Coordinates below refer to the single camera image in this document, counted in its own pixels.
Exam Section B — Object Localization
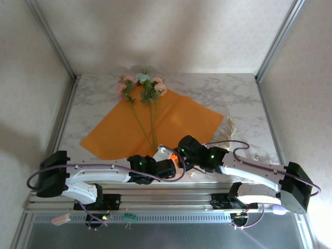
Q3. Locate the cream sheer ribbon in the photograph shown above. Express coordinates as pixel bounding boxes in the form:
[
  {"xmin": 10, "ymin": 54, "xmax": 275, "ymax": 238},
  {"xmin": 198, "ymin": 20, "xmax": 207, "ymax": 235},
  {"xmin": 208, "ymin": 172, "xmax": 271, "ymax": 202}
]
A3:
[{"xmin": 219, "ymin": 116, "xmax": 237, "ymax": 142}]

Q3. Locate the orange wrapping paper sheet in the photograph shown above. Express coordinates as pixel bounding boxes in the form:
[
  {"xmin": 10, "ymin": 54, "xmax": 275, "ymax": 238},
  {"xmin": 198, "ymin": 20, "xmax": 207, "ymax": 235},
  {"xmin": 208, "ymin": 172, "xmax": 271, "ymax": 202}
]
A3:
[{"xmin": 79, "ymin": 85, "xmax": 225, "ymax": 163}]

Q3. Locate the peach artificial flower stem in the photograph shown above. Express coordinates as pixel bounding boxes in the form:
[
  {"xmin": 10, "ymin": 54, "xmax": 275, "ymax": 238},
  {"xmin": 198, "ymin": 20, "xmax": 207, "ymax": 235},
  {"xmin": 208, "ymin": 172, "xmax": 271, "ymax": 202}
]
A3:
[{"xmin": 150, "ymin": 76, "xmax": 168, "ymax": 154}]

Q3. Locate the pink artificial flower stem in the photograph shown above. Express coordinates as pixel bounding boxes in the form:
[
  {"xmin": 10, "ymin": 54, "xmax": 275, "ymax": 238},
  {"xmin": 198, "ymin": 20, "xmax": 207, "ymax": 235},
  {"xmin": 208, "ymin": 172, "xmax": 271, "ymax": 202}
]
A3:
[{"xmin": 116, "ymin": 74, "xmax": 154, "ymax": 151}]

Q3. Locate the black controller board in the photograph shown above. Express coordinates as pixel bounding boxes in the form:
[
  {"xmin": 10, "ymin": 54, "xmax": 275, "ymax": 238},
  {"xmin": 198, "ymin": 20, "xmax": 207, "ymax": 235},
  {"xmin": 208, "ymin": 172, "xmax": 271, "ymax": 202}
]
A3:
[
  {"xmin": 85, "ymin": 213, "xmax": 110, "ymax": 226},
  {"xmin": 230, "ymin": 212, "xmax": 250, "ymax": 225}
]

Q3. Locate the grey metal panel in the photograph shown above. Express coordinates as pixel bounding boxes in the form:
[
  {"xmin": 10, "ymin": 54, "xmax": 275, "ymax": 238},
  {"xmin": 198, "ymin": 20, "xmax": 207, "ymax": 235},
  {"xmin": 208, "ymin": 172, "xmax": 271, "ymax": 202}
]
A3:
[{"xmin": 11, "ymin": 222, "xmax": 319, "ymax": 249}]

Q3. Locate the small pink block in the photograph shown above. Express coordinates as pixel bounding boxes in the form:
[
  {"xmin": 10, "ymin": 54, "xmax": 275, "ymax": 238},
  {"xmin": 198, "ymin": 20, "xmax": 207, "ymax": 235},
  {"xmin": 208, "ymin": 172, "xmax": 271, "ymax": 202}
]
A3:
[{"xmin": 51, "ymin": 213, "xmax": 72, "ymax": 226}]

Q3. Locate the aluminium extrusion base frame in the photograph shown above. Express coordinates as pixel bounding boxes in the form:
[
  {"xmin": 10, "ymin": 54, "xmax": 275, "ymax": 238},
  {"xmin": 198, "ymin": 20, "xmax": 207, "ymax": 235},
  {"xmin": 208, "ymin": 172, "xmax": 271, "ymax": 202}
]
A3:
[{"xmin": 24, "ymin": 183, "xmax": 307, "ymax": 215}]

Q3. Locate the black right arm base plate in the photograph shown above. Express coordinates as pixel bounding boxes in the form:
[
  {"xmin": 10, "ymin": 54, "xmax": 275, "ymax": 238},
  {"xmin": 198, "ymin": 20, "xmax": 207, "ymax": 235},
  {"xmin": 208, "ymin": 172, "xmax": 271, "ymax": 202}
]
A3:
[{"xmin": 210, "ymin": 192, "xmax": 259, "ymax": 210}]

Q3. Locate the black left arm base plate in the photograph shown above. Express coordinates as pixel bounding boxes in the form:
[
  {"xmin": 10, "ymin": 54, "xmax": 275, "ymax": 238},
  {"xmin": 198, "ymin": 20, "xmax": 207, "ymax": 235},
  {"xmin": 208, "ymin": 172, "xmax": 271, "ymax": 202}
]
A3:
[{"xmin": 73, "ymin": 193, "xmax": 122, "ymax": 211}]

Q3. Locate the grey slotted cable duct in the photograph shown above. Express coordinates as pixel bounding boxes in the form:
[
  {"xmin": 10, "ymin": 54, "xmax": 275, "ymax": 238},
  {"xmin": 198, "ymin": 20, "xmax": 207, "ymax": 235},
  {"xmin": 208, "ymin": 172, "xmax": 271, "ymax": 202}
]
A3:
[{"xmin": 33, "ymin": 212, "xmax": 233, "ymax": 224}]

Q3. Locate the aluminium side rail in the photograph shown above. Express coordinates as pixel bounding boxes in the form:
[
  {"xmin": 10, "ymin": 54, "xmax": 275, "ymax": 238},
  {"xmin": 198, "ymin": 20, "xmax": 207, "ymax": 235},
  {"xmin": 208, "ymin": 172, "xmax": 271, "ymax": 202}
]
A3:
[
  {"xmin": 53, "ymin": 74, "xmax": 81, "ymax": 156},
  {"xmin": 256, "ymin": 76, "xmax": 286, "ymax": 167}
]

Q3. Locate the aluminium frame post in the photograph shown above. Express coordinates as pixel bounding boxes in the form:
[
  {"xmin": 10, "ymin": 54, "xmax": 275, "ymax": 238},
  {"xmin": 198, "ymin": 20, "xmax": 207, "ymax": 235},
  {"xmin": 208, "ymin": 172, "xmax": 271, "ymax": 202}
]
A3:
[
  {"xmin": 255, "ymin": 0, "xmax": 304, "ymax": 84},
  {"xmin": 24, "ymin": 0, "xmax": 78, "ymax": 81}
]

